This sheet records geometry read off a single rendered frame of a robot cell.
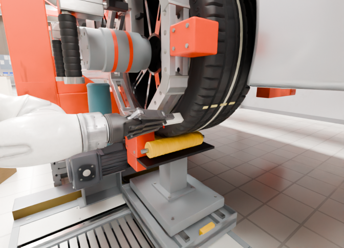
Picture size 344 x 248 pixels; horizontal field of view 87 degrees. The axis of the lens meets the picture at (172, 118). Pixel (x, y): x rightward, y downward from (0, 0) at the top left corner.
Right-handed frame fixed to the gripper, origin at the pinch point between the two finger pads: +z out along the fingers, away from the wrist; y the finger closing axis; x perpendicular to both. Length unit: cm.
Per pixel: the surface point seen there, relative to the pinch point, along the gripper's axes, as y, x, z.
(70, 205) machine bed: -80, 1, -28
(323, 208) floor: -31, -59, 96
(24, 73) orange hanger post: -35, 55, -38
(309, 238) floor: -29, -61, 66
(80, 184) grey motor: -57, 4, -23
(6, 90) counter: -579, 533, -137
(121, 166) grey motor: -58, 8, -2
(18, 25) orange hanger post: -21, 70, -37
